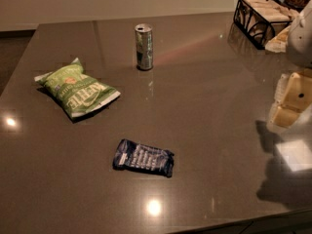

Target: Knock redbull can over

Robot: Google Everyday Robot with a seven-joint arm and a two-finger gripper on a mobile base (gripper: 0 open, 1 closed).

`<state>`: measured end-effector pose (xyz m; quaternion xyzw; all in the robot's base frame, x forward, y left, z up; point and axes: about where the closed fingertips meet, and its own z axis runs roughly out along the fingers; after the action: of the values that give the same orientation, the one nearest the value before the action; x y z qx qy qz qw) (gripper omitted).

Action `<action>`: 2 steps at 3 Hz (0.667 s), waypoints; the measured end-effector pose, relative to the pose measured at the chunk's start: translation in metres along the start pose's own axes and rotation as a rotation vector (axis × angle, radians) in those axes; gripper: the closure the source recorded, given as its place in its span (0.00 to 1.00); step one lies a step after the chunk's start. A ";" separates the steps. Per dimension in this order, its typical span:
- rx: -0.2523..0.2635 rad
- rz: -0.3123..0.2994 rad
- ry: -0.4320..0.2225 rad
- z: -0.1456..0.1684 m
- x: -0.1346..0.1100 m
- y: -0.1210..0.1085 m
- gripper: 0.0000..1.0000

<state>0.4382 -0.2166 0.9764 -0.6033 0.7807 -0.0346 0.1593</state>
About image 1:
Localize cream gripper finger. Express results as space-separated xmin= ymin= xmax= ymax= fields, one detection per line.
xmin=269 ymin=69 xmax=312 ymax=129

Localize silver redbull can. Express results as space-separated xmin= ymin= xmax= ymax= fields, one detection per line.
xmin=135 ymin=23 xmax=153 ymax=70

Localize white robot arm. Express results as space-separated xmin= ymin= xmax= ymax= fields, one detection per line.
xmin=268 ymin=0 xmax=312 ymax=129

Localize white napkins in basket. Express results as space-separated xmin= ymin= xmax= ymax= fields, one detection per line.
xmin=243 ymin=0 xmax=299 ymax=48

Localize dark blue snack packet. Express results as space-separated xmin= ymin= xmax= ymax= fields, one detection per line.
xmin=112 ymin=139 xmax=175 ymax=177

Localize green kettle chips bag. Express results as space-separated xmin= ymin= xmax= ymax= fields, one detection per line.
xmin=34 ymin=58 xmax=121 ymax=119

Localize black wire basket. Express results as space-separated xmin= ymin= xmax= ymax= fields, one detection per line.
xmin=233 ymin=0 xmax=293 ymax=50

